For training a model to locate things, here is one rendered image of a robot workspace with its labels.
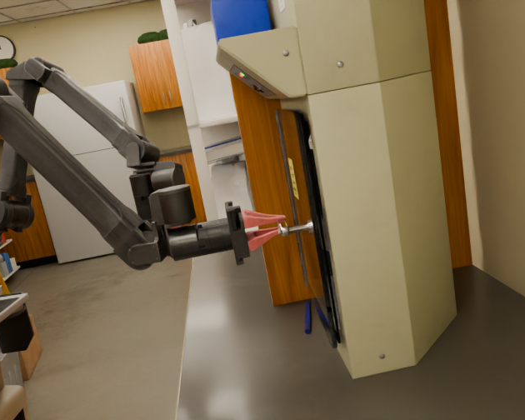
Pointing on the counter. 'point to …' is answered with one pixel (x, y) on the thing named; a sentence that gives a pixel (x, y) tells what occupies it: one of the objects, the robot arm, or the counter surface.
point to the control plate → (250, 81)
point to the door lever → (292, 227)
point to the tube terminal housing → (377, 173)
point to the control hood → (267, 60)
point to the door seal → (321, 227)
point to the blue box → (239, 17)
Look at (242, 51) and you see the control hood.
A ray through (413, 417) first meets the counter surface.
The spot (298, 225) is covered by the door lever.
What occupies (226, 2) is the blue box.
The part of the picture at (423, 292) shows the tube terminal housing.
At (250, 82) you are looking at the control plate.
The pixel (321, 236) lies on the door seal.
